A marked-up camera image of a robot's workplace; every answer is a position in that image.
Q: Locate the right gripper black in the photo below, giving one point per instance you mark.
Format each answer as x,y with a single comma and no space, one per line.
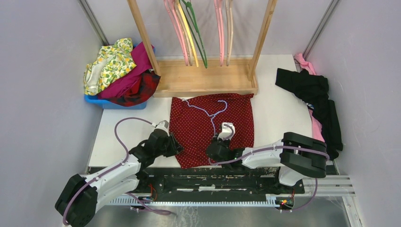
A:
215,140

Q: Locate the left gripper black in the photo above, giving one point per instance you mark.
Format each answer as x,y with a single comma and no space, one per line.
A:
175,147

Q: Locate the red polka dot skirt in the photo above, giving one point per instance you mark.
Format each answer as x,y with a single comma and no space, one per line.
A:
195,121

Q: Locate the light blue wire hanger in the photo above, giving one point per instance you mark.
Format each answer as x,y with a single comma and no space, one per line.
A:
210,115

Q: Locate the red black plaid garment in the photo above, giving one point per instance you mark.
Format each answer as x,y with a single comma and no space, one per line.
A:
140,92

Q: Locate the lemon print garment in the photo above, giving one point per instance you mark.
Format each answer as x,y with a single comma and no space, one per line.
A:
113,62

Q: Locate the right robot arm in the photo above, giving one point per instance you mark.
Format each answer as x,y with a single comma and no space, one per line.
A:
297,157

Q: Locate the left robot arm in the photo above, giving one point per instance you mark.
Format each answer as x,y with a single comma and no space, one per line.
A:
84,195

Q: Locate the wooden hanger rack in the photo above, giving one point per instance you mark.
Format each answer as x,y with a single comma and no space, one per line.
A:
185,81

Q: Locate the yellow hanger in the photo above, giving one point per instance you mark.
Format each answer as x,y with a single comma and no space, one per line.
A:
193,59

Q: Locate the wooden hanger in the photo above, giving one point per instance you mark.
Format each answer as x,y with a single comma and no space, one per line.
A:
230,30

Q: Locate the pink hanger left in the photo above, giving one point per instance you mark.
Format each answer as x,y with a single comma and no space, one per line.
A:
169,5

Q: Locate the pink hanger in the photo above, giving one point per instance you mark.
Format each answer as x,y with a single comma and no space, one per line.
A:
169,5
218,11

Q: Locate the green hanger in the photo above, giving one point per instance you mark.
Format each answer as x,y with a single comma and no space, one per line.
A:
194,29

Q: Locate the pink hanger right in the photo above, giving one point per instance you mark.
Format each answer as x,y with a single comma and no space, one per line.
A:
218,11

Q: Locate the magenta garment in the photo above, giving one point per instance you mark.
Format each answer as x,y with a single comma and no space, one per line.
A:
132,79

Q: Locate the pink garment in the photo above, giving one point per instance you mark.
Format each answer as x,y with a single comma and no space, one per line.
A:
316,125

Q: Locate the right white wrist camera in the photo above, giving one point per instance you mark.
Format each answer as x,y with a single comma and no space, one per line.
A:
227,131

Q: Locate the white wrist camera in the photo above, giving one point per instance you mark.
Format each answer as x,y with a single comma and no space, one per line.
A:
227,131
163,125

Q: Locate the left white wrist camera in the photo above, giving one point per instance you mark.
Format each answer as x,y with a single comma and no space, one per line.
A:
163,125

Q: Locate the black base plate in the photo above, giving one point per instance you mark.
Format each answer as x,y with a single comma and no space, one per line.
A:
213,184

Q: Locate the white cable duct strip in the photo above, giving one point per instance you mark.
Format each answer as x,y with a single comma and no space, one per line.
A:
126,200

